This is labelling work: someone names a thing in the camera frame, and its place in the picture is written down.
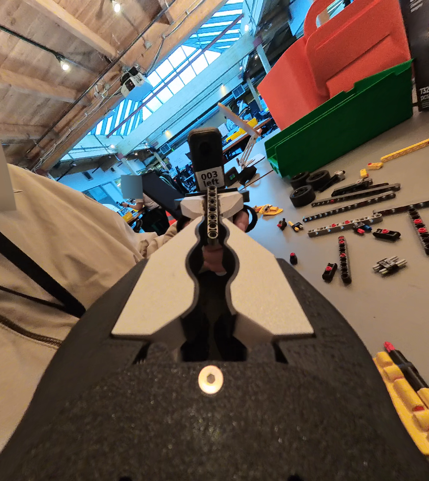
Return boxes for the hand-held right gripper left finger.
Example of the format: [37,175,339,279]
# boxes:
[111,218,209,362]

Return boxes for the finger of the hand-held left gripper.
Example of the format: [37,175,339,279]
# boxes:
[180,196,207,220]
[220,194,245,220]

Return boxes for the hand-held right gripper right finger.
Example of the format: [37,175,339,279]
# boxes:
[220,218,314,361]

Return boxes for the black frame grey pins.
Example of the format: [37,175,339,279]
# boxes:
[206,185,222,247]

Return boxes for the yellow toy car hood assembly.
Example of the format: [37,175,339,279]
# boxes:
[372,325,429,481]

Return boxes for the person's left forearm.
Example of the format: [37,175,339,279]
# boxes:
[139,222,186,261]

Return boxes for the grey desk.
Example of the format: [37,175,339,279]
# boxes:
[233,107,429,481]

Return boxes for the person's left hand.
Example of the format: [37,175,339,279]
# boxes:
[201,210,251,276]

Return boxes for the black box green light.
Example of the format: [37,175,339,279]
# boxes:
[224,165,257,188]

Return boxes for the black board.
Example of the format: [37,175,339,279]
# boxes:
[141,172,186,219]

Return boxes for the small yellow brick assembly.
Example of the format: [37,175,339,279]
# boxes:
[254,204,284,218]

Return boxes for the yellow table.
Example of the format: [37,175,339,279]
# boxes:
[225,117,259,144]

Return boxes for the black beam with red pins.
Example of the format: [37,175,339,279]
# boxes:
[337,235,353,285]
[408,208,429,257]

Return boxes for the skylight window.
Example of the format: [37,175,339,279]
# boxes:
[60,0,245,158]

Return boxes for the ceiling mounted device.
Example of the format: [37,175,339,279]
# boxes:
[119,65,146,98]

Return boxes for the person's beige jacket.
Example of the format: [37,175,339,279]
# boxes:
[0,163,185,474]

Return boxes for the light grey beam red pins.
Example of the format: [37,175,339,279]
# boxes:
[307,213,383,238]

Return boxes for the long dark grey beam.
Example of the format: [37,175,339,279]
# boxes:
[311,183,401,208]
[302,191,396,223]

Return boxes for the black connector white axles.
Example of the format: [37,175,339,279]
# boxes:
[372,256,408,277]

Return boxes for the black beam assembly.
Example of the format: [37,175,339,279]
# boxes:
[331,178,390,197]

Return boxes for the green plastic bin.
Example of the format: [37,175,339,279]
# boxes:
[264,59,414,180]

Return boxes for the red plastic bin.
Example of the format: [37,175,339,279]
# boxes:
[257,0,412,131]

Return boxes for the long yellow beam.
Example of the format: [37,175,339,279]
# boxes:
[381,129,429,163]

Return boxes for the dark toy car box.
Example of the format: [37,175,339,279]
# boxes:
[399,0,429,112]

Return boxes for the black lanyard strap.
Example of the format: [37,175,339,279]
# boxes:
[0,211,87,319]

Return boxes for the small black frame red centre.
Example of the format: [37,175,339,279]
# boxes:
[372,228,402,242]

